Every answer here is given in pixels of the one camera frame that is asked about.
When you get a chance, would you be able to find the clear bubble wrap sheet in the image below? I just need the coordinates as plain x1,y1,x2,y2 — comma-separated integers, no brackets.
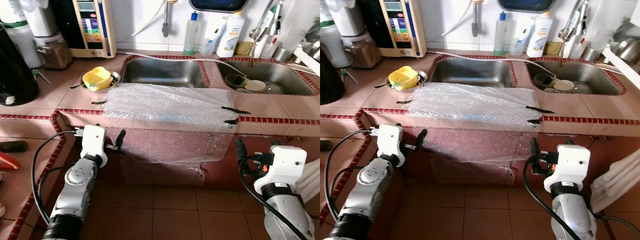
406,82,543,186
102,82,240,187

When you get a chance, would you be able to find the cream ceramic bowl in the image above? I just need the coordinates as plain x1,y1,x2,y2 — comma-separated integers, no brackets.
244,80,267,94
553,80,576,94

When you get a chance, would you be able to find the dark bowl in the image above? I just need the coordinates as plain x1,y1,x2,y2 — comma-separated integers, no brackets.
533,73,556,89
224,73,247,89

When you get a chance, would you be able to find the white plastic rack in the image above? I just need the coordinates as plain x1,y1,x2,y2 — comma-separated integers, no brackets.
590,149,640,212

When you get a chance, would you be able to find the steel sink basin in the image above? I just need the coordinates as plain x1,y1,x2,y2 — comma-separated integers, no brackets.
120,56,208,89
430,56,518,89
217,59,318,96
525,59,626,96

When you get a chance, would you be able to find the clear plastic cup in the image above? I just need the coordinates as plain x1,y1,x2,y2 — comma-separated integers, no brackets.
510,34,532,57
200,34,222,57

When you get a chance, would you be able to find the clear jar brown powder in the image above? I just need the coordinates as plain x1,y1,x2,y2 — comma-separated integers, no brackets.
36,32,73,70
342,32,382,70

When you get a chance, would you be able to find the orange plastic loop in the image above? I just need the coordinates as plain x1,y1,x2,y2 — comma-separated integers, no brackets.
0,151,22,171

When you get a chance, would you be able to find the black electric kettle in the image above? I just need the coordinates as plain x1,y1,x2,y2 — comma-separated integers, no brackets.
320,47,346,106
0,25,40,107

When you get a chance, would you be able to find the cream black water ionizer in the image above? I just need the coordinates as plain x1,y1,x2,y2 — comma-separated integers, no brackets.
52,0,117,59
357,0,427,58

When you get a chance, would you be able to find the white detergent bottle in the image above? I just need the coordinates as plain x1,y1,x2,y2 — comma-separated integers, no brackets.
216,10,246,58
526,10,555,58

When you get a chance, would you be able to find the white plastic bar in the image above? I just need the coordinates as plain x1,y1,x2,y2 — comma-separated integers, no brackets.
292,44,321,76
602,45,640,77

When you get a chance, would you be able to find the clear bottle blue cap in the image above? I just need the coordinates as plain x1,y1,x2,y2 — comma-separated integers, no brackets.
182,11,201,56
493,11,511,56

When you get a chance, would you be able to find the white canister green lid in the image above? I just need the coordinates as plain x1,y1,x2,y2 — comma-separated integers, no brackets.
320,20,351,68
5,20,43,68

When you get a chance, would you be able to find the chrome sink faucet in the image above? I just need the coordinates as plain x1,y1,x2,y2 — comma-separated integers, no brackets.
249,0,287,68
559,0,596,68

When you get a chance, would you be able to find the steel pot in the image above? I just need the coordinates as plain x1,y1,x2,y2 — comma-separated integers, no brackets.
611,36,640,63

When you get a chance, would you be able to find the grey translucent filter cartridge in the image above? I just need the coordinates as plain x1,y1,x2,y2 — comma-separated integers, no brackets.
22,0,58,37
330,0,363,37

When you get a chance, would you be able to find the dark framed tray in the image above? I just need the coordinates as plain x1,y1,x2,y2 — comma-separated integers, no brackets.
497,0,557,14
189,0,248,14

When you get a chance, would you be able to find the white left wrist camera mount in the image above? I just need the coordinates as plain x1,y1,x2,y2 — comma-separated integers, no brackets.
80,125,107,161
377,124,405,162

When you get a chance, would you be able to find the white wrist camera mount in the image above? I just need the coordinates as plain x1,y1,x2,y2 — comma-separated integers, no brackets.
543,145,591,193
253,146,307,196
377,124,405,162
80,125,107,161

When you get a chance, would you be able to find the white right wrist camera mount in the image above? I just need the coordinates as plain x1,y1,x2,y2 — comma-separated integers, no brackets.
253,146,307,196
543,145,591,193

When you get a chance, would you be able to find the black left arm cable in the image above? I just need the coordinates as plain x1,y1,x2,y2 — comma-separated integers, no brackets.
31,129,83,228
324,129,383,226

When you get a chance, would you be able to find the thin white hose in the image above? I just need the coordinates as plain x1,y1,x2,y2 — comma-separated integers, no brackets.
426,49,557,78

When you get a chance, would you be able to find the chrome wall tap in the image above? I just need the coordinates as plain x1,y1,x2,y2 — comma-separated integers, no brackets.
161,0,172,39
471,0,482,39

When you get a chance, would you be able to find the thick white hose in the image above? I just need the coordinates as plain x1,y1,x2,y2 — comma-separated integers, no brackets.
114,0,166,43
425,0,475,43

